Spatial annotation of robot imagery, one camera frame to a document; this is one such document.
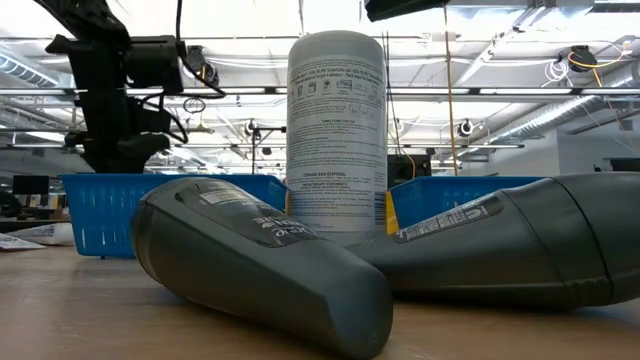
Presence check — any black metal table frame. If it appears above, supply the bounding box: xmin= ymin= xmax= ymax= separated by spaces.
xmin=0 ymin=217 xmax=71 ymax=234

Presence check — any black computer monitor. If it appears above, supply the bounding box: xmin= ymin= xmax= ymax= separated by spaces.
xmin=11 ymin=174 xmax=51 ymax=197

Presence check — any white coiled cable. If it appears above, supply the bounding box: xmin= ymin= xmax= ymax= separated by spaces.
xmin=542 ymin=59 xmax=571 ymax=89

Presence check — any dark wide monitor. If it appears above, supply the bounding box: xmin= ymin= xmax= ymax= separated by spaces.
xmin=594 ymin=157 xmax=640 ymax=174

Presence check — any blue plastic basket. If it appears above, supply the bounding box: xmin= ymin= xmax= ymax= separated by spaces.
xmin=57 ymin=173 xmax=290 ymax=259
xmin=388 ymin=174 xmax=546 ymax=236

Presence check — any grey body wash bottle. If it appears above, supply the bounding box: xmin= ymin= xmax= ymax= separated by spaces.
xmin=344 ymin=171 xmax=640 ymax=309
xmin=129 ymin=176 xmax=394 ymax=360

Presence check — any silver ventilation duct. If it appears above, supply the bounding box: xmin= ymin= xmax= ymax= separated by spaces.
xmin=0 ymin=52 xmax=59 ymax=89
xmin=492 ymin=62 xmax=640 ymax=144

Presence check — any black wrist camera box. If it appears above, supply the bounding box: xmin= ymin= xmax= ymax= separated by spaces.
xmin=124 ymin=34 xmax=185 ymax=95

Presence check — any white packet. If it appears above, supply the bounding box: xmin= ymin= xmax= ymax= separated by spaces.
xmin=5 ymin=221 xmax=76 ymax=247

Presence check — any small white toothpaste tube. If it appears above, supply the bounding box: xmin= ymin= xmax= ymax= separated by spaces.
xmin=0 ymin=232 xmax=47 ymax=252

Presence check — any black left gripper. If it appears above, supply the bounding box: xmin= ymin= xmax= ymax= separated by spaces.
xmin=44 ymin=33 xmax=174 ymax=175

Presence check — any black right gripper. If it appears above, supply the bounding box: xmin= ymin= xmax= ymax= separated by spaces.
xmin=364 ymin=0 xmax=451 ymax=23

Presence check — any black equipment box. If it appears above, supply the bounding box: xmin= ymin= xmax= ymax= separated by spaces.
xmin=387 ymin=153 xmax=432 ymax=189

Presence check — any yellow hanging cable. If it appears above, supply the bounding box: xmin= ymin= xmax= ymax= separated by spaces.
xmin=442 ymin=4 xmax=460 ymax=177

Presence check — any white wipes canister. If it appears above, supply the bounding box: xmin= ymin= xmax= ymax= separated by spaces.
xmin=284 ymin=29 xmax=389 ymax=247

